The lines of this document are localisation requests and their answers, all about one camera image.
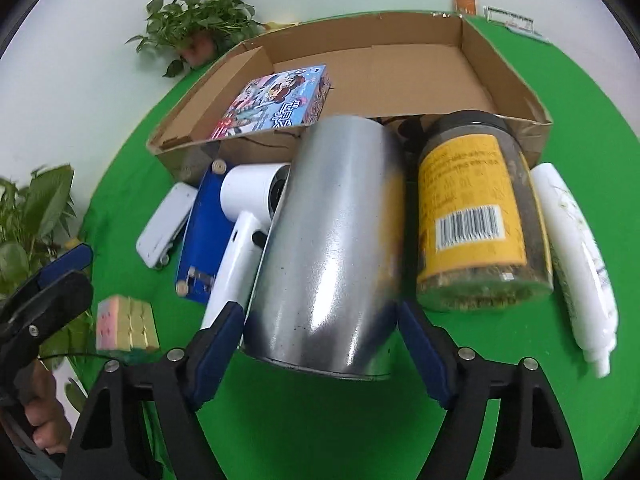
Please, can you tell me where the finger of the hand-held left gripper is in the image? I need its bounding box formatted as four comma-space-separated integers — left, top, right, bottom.
20, 242, 95, 291
0, 270, 95, 361

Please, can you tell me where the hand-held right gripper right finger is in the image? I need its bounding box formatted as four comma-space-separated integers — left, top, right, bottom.
399, 301, 584, 480

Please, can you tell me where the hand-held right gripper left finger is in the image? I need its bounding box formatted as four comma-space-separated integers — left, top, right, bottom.
61, 302, 245, 480

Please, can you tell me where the pastel puzzle cube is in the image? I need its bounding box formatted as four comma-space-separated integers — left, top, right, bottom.
95, 295, 161, 366

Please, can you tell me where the silver metal can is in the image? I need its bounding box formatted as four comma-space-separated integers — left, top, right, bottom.
239, 115, 407, 381

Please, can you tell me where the white hair dryer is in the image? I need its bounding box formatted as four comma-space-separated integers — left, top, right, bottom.
201, 162, 292, 333

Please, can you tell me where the yellow label jar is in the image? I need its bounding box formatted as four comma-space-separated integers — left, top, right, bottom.
416, 110, 555, 313

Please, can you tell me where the white tube bottle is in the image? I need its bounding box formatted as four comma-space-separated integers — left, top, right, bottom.
530, 162, 619, 380

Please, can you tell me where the cardboard box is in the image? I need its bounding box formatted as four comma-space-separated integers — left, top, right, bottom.
146, 10, 553, 183

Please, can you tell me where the person's left hand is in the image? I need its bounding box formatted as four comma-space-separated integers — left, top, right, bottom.
22, 359, 72, 455

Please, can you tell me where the large leafy plant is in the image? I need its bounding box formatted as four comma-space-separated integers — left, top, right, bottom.
0, 162, 108, 416

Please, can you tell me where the small white device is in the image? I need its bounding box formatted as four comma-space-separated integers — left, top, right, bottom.
136, 182, 199, 271

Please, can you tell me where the blue board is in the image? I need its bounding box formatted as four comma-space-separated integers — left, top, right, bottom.
172, 157, 237, 306

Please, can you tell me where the colourful printed box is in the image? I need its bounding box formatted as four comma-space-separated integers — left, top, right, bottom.
209, 64, 332, 142

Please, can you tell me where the small potted plant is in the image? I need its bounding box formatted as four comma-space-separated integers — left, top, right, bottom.
126, 0, 266, 78

